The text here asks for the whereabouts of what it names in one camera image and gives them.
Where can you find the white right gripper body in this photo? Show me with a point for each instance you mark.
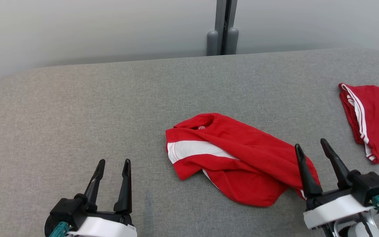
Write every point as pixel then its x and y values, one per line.
pixel 334 209

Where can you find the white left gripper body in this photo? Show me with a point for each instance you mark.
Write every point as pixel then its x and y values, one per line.
pixel 107 227

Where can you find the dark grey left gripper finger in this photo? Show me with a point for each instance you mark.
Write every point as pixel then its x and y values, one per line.
pixel 125 194
pixel 94 187

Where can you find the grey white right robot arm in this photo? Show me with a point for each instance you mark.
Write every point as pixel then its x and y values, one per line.
pixel 357 230

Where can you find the red shorts with white stripes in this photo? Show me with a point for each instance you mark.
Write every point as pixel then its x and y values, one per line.
pixel 242 154

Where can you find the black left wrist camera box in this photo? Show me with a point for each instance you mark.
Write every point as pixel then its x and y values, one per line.
pixel 64 210

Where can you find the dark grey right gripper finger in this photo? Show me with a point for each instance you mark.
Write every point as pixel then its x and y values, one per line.
pixel 339 168
pixel 309 181

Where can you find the grey pillar with round posts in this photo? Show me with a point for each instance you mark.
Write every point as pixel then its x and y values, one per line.
pixel 222 29

